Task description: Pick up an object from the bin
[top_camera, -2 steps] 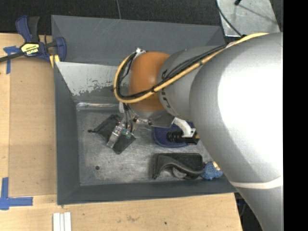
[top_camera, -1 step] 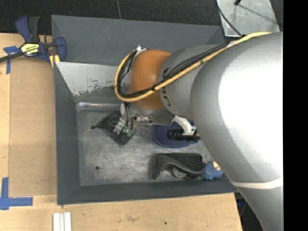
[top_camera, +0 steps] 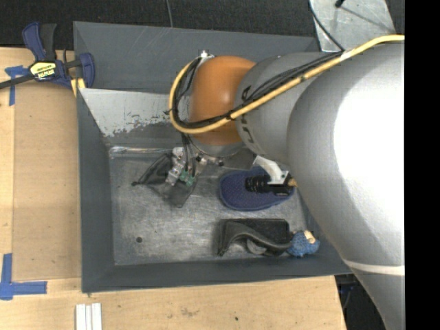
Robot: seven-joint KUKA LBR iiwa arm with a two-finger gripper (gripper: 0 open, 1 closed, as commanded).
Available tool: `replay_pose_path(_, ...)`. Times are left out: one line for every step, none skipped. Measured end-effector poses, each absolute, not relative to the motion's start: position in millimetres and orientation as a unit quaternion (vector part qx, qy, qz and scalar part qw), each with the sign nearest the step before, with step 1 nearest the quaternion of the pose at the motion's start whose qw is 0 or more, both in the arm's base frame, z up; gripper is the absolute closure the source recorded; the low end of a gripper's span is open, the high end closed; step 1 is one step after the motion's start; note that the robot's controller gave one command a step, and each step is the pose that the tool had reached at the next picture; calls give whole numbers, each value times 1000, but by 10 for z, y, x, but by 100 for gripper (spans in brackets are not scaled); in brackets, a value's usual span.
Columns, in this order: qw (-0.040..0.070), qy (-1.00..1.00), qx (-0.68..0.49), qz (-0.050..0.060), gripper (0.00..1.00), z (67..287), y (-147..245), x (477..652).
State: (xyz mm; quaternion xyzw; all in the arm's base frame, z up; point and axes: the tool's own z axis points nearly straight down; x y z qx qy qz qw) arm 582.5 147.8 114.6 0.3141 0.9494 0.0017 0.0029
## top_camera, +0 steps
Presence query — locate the dark blue dotted sponge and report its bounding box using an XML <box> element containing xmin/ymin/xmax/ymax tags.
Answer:
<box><xmin>217</xmin><ymin>170</ymin><xmax>296</xmax><ymax>212</ymax></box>

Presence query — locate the grey metal bin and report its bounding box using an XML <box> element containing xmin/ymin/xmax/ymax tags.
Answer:
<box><xmin>71</xmin><ymin>21</ymin><xmax>352</xmax><ymax>294</ymax></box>

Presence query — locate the pale wood board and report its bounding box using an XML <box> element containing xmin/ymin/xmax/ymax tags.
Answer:
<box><xmin>12</xmin><ymin>47</ymin><xmax>83</xmax><ymax>283</ymax></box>

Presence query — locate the blue toy animal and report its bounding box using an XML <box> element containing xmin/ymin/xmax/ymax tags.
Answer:
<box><xmin>286</xmin><ymin>229</ymin><xmax>321</xmax><ymax>259</ymax></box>

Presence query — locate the black cylinder on white bracket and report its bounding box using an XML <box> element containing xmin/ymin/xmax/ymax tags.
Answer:
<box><xmin>244</xmin><ymin>155</ymin><xmax>298</xmax><ymax>197</ymax></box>

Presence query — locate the black tool with curved handle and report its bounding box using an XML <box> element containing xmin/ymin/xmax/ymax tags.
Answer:
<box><xmin>215</xmin><ymin>218</ymin><xmax>294</xmax><ymax>258</ymax></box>

